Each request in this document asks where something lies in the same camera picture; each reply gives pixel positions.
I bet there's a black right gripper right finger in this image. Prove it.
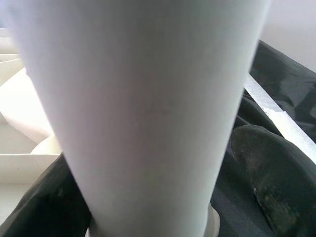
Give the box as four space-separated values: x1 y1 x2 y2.
229 124 316 237

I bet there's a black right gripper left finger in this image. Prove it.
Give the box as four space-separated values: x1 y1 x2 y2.
0 152 97 237

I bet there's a black table cloth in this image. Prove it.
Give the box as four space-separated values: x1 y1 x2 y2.
209 39 316 237

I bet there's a white plastic table top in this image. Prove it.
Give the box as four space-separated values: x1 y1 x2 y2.
0 28 220 237

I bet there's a white tapered table leg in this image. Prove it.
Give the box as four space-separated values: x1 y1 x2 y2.
0 0 272 237

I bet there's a long white plastic strip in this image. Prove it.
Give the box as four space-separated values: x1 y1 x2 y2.
243 73 316 165

